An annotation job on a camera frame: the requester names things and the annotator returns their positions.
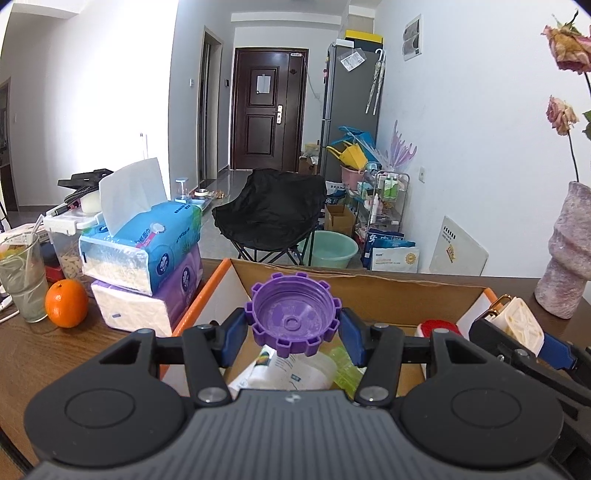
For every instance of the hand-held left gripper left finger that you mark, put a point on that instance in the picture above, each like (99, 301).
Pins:
(233, 341)

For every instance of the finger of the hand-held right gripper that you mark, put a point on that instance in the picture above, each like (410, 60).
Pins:
(558, 353)
(485, 334)

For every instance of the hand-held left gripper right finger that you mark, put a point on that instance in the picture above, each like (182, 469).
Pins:
(352, 339)

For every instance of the cream ribbed plastic block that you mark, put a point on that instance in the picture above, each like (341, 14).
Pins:
(517, 323)

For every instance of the red cardboard box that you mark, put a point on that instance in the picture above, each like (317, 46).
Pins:
(369, 295)

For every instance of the purple toothed plastic lid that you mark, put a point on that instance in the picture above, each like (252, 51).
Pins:
(291, 314)

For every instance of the green translucent plastic case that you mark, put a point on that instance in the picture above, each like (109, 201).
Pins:
(344, 369)

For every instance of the red and white brush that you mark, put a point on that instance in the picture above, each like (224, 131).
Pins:
(436, 327)

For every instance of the white labelled tube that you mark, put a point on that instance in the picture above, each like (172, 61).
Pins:
(286, 371)

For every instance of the pink textured vase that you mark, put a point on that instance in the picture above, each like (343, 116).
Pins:
(565, 267)

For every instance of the purple tissue pack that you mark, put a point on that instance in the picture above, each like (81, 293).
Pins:
(152, 307)

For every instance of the white and yellow bag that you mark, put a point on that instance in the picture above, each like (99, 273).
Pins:
(397, 261)

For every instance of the white leaning board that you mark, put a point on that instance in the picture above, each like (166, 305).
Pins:
(457, 247)

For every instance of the green plastic basin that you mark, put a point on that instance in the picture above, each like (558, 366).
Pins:
(330, 249)

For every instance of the blue pet food bag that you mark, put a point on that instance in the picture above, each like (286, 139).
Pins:
(381, 240)

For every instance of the small open cardboard box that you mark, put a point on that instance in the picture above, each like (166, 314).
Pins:
(339, 221)

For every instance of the blue tissue pack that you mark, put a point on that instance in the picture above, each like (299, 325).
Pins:
(152, 244)

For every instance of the black folding chair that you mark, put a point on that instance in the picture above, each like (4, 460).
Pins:
(272, 207)

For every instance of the clear glass stand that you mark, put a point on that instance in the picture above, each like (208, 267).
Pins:
(182, 190)

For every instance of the pink bucket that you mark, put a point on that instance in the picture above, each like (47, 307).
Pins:
(353, 177)

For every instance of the orange fruit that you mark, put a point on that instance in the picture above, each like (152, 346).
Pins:
(67, 303)

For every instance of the brown cardboard box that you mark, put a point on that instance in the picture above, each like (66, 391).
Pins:
(308, 161)

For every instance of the yellow plastic watering can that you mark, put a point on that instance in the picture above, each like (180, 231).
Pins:
(348, 156)

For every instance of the clear food container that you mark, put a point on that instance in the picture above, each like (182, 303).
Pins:
(69, 251)

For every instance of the purple fairy wings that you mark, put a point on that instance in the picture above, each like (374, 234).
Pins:
(399, 150)

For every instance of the white round roll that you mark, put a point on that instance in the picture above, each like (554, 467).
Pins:
(91, 202)

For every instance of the red small box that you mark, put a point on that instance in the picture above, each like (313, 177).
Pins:
(50, 263)

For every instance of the blue plastic items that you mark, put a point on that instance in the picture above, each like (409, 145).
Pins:
(358, 136)

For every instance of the drinking glass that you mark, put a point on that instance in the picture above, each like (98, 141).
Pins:
(25, 286)

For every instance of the black folding stand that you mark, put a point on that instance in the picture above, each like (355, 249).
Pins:
(83, 180)

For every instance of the clear drinking straw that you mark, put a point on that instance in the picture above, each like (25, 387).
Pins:
(33, 240)

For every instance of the dark brown door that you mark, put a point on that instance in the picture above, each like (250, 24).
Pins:
(268, 110)

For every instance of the grey refrigerator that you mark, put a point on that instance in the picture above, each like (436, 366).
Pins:
(351, 101)

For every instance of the paper notice on door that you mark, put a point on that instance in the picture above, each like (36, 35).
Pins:
(263, 84)

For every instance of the white hanging umbrellas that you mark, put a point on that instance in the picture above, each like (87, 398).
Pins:
(376, 78)

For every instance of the clear plastic document pouch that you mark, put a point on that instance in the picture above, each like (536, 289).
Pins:
(352, 59)

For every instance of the yellow box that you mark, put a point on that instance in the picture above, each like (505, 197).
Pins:
(364, 37)

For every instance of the dried pink roses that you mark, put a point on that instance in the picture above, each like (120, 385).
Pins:
(565, 41)

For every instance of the white wall outlet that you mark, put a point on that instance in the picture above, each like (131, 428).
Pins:
(421, 173)

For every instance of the white wall panel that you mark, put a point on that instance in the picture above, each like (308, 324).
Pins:
(412, 37)

